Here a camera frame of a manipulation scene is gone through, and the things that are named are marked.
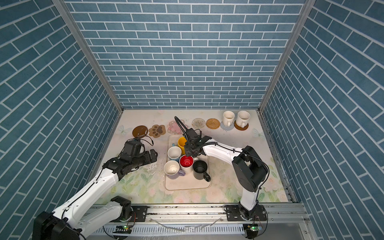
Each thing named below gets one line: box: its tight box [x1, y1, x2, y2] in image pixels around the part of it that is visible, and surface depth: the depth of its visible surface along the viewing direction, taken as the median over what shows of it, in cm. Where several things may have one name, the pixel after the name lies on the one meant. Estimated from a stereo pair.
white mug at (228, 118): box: [222, 110, 235, 127], surface depth 107 cm
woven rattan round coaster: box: [206, 118, 221, 130], surface depth 114 cm
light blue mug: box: [167, 143, 182, 162], surface depth 88 cm
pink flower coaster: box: [167, 119, 189, 135], surface depth 110 cm
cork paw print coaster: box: [148, 124, 166, 138], surface depth 110 cm
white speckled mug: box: [236, 110, 251, 128], surface depth 107 cm
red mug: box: [179, 154, 199, 175], surface depth 86 cm
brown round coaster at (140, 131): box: [132, 125, 148, 138], surface depth 107 cm
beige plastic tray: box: [164, 134, 183, 164], surface depth 104 cm
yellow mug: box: [177, 136, 188, 155], surface depth 91 cm
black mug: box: [193, 160, 211, 182], surface depth 84 cm
